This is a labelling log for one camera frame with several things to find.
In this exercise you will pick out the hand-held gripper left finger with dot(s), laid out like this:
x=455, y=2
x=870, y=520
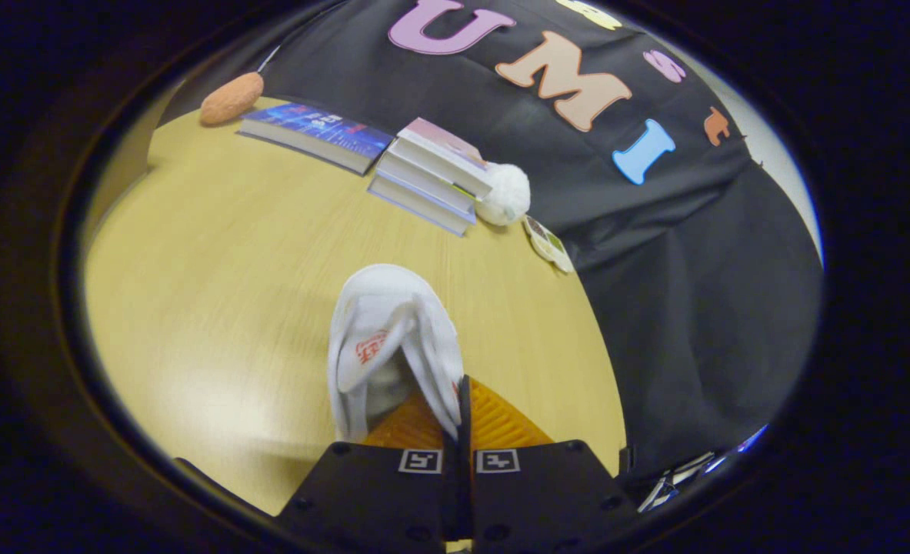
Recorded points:
x=370, y=500

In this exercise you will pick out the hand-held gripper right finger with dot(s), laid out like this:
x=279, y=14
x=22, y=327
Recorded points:
x=547, y=500

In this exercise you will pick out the white canvas shoe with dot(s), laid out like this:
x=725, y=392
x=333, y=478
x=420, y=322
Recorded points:
x=381, y=323

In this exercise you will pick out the black backdrop cloth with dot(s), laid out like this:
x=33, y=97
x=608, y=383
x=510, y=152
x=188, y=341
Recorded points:
x=693, y=292

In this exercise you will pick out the small printed card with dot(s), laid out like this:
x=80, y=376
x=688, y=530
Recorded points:
x=548, y=245

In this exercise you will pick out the pale blue cover book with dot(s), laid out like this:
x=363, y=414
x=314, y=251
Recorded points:
x=416, y=206

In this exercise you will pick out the white fluffy ball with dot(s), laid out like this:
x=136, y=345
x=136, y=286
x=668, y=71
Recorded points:
x=507, y=192

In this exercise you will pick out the white cover book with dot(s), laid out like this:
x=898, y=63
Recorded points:
x=424, y=185

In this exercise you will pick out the pink cover book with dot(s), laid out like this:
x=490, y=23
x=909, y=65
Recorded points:
x=443, y=150

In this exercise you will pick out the orange textured ball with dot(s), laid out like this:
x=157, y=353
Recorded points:
x=231, y=98

